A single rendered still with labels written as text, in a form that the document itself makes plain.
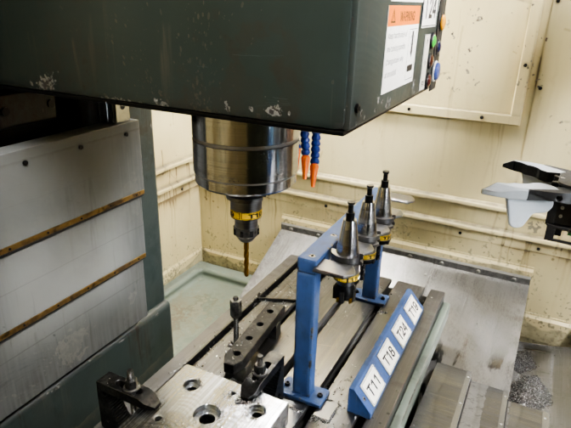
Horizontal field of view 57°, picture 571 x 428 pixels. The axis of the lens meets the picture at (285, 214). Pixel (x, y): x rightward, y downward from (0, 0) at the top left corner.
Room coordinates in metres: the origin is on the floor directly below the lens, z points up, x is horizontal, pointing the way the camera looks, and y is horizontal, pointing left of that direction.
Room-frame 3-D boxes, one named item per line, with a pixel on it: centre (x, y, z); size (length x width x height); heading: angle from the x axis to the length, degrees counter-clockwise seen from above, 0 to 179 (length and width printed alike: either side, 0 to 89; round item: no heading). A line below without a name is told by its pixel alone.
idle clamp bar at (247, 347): (1.02, 0.06, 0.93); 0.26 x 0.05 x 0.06; 159
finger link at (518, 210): (0.65, -0.31, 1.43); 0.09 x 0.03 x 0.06; 95
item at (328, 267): (0.86, -0.10, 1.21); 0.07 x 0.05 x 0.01; 64
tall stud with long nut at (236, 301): (1.06, 0.11, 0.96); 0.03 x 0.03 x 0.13
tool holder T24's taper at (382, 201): (1.11, -0.22, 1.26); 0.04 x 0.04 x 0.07
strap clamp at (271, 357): (0.82, 0.04, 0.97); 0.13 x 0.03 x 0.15; 154
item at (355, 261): (0.91, -0.12, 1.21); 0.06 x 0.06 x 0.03
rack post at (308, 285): (0.89, -0.05, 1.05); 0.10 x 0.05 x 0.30; 64
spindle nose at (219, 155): (0.77, 0.06, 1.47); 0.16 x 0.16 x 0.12
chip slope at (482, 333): (1.35, -0.23, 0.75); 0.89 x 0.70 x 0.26; 64
